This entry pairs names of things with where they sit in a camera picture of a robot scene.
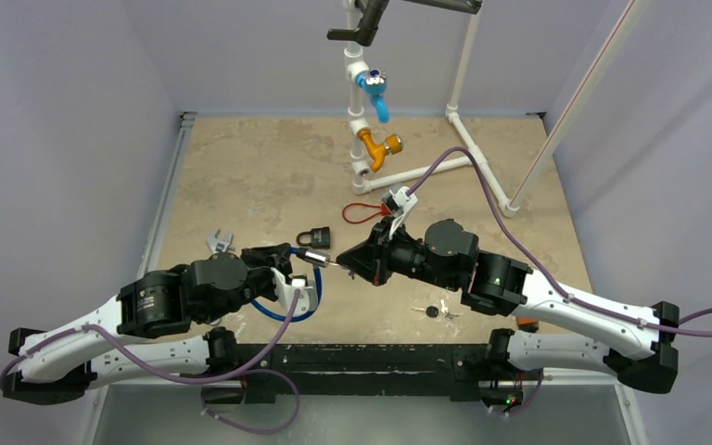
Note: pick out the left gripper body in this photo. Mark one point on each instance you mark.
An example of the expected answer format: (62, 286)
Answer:
(261, 282)

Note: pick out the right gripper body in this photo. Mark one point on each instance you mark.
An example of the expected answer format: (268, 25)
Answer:
(382, 250)

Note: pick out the small silver key set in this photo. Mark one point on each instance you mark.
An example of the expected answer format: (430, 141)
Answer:
(340, 267)

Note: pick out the blue cable lock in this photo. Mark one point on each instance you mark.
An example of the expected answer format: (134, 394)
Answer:
(316, 259)

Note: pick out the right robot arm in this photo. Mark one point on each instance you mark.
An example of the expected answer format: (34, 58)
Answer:
(602, 335)

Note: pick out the key bunch with black fob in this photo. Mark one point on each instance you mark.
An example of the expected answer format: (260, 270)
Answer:
(438, 311)

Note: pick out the black padlock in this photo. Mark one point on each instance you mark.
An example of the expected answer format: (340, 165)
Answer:
(315, 238)

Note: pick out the orange faucet valve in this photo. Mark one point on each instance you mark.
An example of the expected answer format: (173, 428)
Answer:
(378, 152)

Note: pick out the orange tool at right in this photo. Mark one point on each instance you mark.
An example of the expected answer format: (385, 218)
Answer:
(527, 324)

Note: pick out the blue faucet valve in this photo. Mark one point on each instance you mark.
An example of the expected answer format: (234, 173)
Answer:
(374, 83)

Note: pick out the white diagonal pole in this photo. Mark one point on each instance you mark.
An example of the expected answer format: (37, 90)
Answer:
(587, 84)

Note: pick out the red handled adjustable wrench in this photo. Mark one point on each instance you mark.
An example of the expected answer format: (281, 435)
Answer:
(218, 243)

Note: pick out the red cable seal lock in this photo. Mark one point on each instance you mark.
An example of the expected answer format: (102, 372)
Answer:
(361, 212)

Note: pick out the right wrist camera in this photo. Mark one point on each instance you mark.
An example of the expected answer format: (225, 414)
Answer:
(400, 201)

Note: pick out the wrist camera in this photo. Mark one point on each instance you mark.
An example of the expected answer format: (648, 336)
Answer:
(298, 294)
(400, 201)

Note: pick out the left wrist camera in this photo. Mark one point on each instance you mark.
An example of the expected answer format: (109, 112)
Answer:
(298, 294)

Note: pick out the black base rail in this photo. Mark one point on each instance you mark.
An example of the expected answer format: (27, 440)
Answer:
(456, 372)

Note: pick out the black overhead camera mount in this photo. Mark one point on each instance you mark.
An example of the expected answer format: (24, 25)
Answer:
(368, 17)

